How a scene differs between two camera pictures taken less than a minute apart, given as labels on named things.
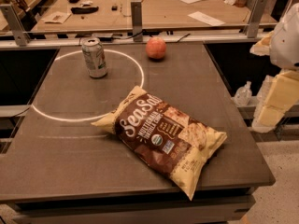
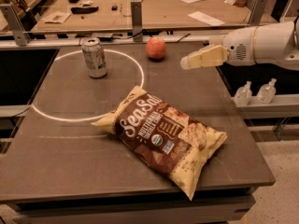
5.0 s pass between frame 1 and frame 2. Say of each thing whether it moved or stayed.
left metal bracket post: stayed
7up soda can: stayed
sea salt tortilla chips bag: stayed
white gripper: moved
